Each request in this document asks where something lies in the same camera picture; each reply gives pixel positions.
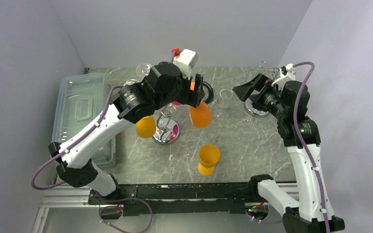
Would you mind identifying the chrome wine glass rack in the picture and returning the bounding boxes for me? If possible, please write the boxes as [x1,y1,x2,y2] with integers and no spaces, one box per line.
[152,103,181,146]

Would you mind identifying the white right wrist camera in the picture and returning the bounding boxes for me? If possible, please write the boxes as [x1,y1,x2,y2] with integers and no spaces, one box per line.
[272,64,296,91]

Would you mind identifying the yellow wine glass left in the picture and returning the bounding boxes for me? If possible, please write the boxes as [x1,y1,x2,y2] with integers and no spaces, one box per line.
[136,116,156,138]

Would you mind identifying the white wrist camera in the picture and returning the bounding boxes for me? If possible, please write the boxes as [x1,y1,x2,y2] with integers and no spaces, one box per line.
[272,64,296,91]
[171,48,198,78]

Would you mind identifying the pink wine glass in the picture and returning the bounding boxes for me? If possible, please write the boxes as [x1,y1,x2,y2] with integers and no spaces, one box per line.
[171,101,183,106]

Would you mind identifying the clear tumbler glass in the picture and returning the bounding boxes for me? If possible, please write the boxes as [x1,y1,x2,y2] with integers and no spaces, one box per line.
[218,89,233,109]

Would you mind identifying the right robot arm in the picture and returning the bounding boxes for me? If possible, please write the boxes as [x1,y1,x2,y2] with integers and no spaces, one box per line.
[230,74,345,233]

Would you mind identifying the yellow-orange wine glass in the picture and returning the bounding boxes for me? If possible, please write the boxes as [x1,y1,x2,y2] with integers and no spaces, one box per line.
[197,144,220,176]

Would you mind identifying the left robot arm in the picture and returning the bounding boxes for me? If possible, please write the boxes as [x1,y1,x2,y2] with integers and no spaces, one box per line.
[51,62,204,204]

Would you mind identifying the aluminium frame rails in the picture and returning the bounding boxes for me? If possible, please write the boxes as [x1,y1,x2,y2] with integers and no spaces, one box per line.
[32,67,332,233]

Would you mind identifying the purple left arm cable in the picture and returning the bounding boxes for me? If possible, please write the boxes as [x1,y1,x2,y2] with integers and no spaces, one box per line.
[31,85,155,233]

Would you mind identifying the orange wine glass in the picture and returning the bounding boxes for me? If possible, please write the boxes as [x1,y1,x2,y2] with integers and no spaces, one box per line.
[188,89,212,129]

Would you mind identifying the clear plastic storage box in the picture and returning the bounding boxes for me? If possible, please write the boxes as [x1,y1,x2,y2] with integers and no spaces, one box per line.
[50,72,117,169]

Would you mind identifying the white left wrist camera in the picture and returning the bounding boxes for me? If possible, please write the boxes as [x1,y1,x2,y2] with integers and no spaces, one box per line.
[171,48,198,78]

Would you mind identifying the black coiled cable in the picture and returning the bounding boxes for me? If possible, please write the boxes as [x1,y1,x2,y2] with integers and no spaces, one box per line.
[203,81,215,104]

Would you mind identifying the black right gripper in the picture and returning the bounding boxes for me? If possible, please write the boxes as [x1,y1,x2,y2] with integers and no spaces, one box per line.
[233,72,288,119]

